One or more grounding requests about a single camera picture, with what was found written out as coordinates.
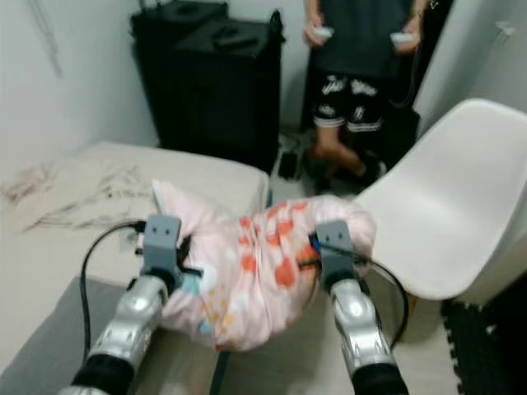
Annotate pink floral pillow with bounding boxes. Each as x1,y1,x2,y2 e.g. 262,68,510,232
150,179,378,353

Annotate white plastic shell chair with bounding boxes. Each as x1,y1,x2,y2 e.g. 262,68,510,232
352,97,527,309

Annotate bed with white sheet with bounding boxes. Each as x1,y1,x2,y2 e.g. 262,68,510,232
0,142,271,395

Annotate grey flat fabric pad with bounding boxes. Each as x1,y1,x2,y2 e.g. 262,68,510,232
0,278,137,395

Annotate person in patterned black shorts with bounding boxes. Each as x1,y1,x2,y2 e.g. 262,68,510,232
303,0,433,192

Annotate black foam floor mat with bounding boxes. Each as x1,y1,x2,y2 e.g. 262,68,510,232
441,276,527,395

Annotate white door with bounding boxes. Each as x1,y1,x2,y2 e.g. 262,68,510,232
412,0,527,137

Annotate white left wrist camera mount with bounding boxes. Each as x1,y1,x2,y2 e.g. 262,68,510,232
144,214,185,277

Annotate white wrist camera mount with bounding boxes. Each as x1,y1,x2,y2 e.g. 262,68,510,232
144,214,185,277
315,219,357,281

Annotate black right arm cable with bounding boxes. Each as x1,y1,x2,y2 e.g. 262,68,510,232
309,235,410,351

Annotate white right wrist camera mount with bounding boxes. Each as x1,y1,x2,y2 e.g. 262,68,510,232
315,219,357,281

